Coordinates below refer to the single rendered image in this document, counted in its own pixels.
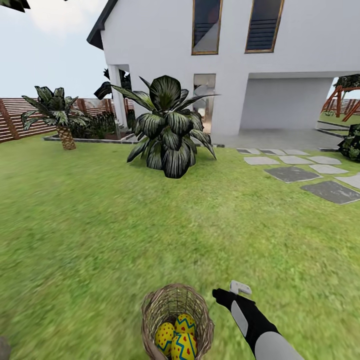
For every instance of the fixed window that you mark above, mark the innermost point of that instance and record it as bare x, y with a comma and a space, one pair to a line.
204, 83

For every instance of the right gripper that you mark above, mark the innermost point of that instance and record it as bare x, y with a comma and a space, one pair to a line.
222, 296

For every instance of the wicker basket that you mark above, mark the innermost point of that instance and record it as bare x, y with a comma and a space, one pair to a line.
204, 340

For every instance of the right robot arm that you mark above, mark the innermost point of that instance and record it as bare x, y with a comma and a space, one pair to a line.
264, 339

